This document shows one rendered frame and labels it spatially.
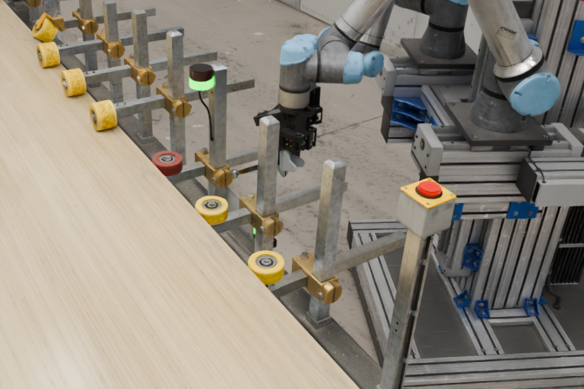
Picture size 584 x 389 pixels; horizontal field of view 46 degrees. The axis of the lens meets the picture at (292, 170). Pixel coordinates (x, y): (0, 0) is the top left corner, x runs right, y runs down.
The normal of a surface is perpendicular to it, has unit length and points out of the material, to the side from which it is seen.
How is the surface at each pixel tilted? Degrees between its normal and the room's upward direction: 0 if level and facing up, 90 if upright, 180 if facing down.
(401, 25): 90
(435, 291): 0
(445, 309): 0
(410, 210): 90
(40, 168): 0
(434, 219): 90
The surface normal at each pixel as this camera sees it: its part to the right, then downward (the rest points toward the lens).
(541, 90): 0.11, 0.62
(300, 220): 0.06, -0.85
